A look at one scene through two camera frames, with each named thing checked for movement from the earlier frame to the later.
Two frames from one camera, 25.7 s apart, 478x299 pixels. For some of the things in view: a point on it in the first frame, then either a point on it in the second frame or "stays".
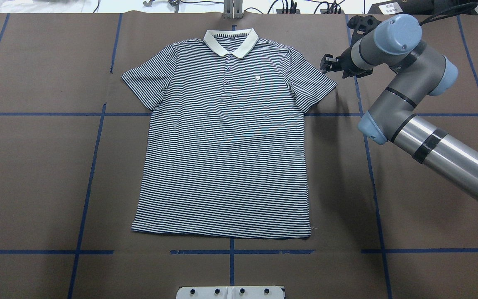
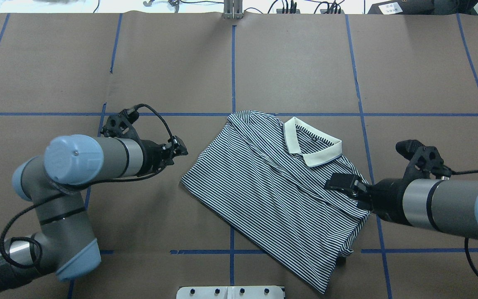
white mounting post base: [230, 292] stays
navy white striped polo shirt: [224, 152] → [265, 175]
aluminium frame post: [232, 9] stays
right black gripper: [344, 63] → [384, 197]
